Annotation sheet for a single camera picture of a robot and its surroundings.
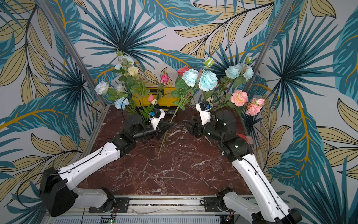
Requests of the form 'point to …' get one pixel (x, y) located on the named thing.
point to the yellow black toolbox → (160, 97)
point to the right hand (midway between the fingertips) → (189, 119)
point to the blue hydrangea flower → (118, 103)
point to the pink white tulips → (153, 101)
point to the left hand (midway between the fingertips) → (171, 126)
